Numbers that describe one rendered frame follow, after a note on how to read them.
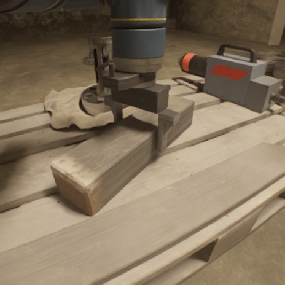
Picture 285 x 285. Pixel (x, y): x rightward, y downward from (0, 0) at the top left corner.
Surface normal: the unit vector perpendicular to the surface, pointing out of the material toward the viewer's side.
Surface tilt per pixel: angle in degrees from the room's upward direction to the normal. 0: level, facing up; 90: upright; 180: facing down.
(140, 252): 0
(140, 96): 90
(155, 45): 90
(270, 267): 0
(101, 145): 0
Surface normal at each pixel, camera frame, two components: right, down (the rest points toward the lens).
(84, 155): 0.00, -0.83
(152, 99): -0.58, 0.45
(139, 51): 0.02, 0.55
